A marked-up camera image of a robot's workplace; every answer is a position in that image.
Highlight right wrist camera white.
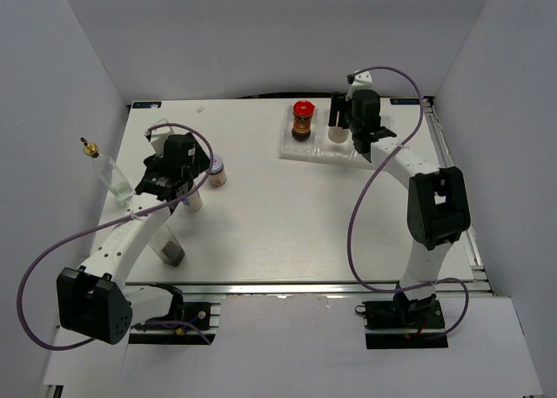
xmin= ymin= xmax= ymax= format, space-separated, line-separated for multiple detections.
xmin=346 ymin=71 xmax=372 ymax=101

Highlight white tube bottle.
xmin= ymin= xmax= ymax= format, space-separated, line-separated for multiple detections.
xmin=182 ymin=186 xmax=203 ymax=212

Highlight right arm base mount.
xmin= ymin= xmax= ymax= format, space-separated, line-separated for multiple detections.
xmin=354 ymin=293 xmax=448 ymax=350

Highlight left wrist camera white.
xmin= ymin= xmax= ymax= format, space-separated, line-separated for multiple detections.
xmin=144 ymin=118 xmax=174 ymax=157

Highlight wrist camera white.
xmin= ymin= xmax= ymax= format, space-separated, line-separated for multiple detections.
xmin=144 ymin=118 xmax=174 ymax=157
xmin=346 ymin=71 xmax=372 ymax=101

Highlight aluminium rail front edge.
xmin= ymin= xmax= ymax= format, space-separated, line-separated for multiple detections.
xmin=121 ymin=280 xmax=401 ymax=298

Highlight red lid sauce jar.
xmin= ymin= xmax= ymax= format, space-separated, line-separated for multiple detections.
xmin=292 ymin=100 xmax=315 ymax=141

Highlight glass bottle gold spout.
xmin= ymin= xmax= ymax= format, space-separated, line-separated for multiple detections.
xmin=80 ymin=138 xmax=134 ymax=206

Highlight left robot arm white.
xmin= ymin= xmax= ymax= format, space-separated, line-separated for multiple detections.
xmin=57 ymin=132 xmax=211 ymax=345

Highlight clear bottle dark contents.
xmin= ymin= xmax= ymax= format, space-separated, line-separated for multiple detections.
xmin=149 ymin=224 xmax=185 ymax=267

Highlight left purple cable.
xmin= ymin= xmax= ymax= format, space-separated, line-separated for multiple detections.
xmin=17 ymin=121 xmax=215 ymax=352

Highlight purple lid spice jar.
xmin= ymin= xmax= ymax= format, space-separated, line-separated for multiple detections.
xmin=208 ymin=154 xmax=227 ymax=187

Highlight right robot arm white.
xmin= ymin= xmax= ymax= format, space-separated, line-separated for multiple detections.
xmin=328 ymin=90 xmax=471 ymax=327

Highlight white three-slot organizer tray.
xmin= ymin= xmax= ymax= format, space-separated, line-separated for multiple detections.
xmin=279 ymin=105 xmax=372 ymax=169

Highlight silver lid white shaker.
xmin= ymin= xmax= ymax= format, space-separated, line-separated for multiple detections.
xmin=327 ymin=126 xmax=349 ymax=145

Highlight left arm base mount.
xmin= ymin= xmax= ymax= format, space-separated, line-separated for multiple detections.
xmin=124 ymin=283 xmax=219 ymax=346

